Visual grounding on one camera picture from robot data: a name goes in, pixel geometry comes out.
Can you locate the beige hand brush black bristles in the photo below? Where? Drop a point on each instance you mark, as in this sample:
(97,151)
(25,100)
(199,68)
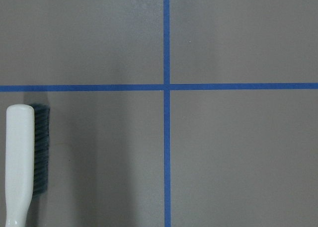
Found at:
(27,141)

